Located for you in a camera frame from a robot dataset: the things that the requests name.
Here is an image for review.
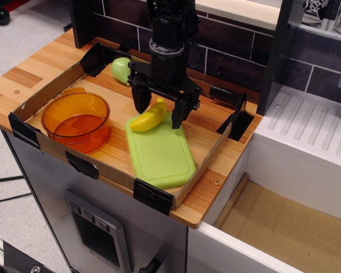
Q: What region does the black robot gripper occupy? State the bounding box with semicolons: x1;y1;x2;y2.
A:
128;40;202;129

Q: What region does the yellow toy banana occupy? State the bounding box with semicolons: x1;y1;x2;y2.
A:
130;98;167;132

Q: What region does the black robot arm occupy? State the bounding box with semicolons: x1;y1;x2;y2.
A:
128;1;202;129

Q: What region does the cardboard fence with black tape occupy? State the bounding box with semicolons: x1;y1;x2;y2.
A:
9;43;261;223

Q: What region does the orange transparent plastic pot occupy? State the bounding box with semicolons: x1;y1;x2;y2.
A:
41;87;111;154

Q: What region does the green toy pear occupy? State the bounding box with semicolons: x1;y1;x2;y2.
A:
111;57;131;86

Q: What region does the green plastic cutting board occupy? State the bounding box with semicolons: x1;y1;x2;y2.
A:
125;112;197;189

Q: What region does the grey toy oven cabinet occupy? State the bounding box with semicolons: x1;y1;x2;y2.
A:
5;134;188;272

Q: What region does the white toy sink unit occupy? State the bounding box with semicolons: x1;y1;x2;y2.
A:
187;87;341;272

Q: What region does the black vertical post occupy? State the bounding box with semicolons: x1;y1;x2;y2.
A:
256;1;306;115

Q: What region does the black cable on floor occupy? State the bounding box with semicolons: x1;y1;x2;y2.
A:
0;175;32;204

